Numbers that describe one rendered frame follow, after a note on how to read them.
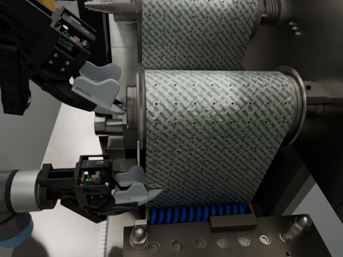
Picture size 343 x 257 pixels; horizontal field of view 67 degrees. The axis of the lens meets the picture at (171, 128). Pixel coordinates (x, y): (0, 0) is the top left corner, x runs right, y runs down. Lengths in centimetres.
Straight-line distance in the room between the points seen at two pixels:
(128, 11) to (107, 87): 26
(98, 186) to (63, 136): 50
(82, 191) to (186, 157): 18
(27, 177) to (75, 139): 42
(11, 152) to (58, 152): 141
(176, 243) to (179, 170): 15
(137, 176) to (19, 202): 20
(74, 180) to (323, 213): 185
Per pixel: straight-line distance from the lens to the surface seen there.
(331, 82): 53
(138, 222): 53
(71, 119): 99
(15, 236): 63
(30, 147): 227
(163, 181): 50
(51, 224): 74
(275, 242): 59
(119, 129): 51
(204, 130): 41
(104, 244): 69
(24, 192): 50
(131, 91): 42
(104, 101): 39
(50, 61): 37
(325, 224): 207
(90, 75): 42
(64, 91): 37
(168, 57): 60
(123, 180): 52
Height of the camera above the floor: 152
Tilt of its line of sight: 42 degrees down
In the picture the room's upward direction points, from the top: 6 degrees clockwise
